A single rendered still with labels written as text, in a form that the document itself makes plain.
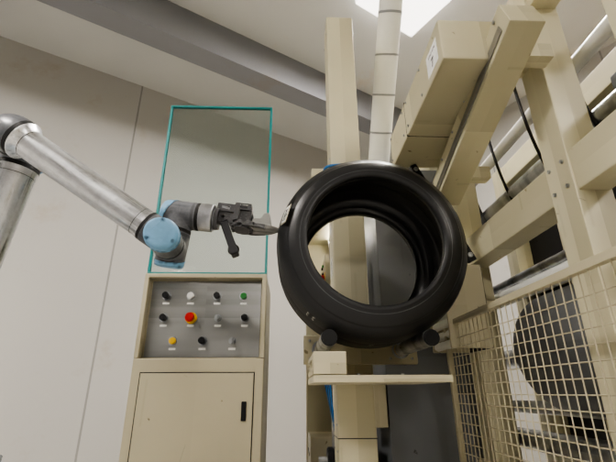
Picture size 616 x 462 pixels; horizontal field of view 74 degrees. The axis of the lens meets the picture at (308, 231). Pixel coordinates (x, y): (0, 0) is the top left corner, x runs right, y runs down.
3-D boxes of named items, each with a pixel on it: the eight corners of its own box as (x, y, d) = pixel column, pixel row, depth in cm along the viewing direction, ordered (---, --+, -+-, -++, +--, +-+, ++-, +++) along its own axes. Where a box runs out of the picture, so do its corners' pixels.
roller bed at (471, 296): (433, 353, 158) (424, 278, 169) (470, 353, 159) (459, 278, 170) (451, 347, 140) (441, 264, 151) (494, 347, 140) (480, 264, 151)
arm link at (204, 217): (194, 225, 125) (201, 236, 134) (210, 225, 125) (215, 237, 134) (201, 198, 129) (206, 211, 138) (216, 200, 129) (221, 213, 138)
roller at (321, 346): (313, 355, 142) (314, 342, 143) (325, 357, 142) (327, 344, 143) (319, 344, 109) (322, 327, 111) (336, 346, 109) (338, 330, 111)
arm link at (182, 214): (163, 233, 134) (170, 204, 137) (201, 236, 134) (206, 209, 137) (153, 223, 125) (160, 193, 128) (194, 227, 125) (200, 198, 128)
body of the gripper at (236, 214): (254, 203, 129) (215, 199, 130) (249, 228, 126) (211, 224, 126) (256, 214, 137) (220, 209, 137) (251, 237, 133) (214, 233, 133)
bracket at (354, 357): (303, 365, 143) (302, 335, 146) (416, 364, 144) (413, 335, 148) (303, 364, 140) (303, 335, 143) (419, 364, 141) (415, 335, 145)
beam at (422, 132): (391, 168, 171) (389, 137, 177) (451, 169, 172) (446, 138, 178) (441, 58, 115) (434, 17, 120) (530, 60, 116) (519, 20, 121)
